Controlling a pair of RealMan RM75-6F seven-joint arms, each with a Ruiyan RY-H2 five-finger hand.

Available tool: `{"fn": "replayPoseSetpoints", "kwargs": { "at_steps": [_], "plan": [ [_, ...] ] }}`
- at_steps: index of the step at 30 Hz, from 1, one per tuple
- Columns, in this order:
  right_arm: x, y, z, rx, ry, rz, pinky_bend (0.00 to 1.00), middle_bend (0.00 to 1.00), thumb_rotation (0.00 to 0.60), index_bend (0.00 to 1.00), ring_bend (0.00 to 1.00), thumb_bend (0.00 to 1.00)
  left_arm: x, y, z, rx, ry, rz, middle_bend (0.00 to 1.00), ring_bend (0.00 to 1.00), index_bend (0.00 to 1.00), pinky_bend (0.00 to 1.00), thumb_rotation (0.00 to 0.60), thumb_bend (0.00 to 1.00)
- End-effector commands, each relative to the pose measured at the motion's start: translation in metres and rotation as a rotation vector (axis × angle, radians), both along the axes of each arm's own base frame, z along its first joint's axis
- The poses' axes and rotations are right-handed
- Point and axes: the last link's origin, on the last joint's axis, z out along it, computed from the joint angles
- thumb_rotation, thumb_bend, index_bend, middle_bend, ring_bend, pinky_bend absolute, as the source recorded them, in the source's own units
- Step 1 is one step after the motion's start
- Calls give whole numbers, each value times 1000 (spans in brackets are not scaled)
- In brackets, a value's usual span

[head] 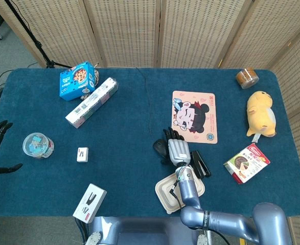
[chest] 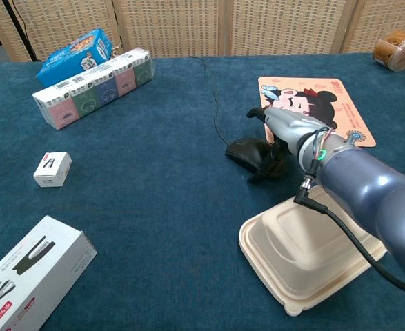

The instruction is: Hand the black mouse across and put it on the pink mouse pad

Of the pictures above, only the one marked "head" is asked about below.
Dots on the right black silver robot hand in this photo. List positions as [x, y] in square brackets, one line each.
[179, 151]

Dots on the black computer mouse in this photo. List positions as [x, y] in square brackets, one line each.
[160, 147]

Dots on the right blue grey robot arm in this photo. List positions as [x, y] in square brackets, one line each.
[190, 199]

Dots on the pink cartoon mouse pad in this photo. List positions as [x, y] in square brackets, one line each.
[194, 114]

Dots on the black stapler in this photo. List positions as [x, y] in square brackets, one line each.
[202, 166]

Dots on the beige takeout container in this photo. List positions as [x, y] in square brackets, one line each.
[165, 194]

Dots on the clear jar of binder clips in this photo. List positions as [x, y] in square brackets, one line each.
[37, 145]

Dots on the blue tablecloth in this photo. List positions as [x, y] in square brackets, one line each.
[114, 166]

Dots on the red green food box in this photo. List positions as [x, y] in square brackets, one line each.
[247, 163]

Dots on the blue grey robot torso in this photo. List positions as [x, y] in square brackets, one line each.
[139, 232]

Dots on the yellow plush toy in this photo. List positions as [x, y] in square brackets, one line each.
[261, 113]

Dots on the small white staple box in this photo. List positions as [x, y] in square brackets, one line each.
[82, 154]

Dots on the long white tissue pack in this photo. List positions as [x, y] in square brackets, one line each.
[92, 102]

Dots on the clear jar of cookies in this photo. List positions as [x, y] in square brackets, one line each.
[247, 77]

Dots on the white stapler box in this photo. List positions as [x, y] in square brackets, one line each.
[89, 202]

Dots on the blue cookie box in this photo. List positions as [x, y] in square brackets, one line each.
[75, 81]

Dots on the black tripod stand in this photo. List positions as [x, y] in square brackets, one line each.
[34, 42]

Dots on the wicker folding screen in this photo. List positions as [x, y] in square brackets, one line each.
[126, 30]

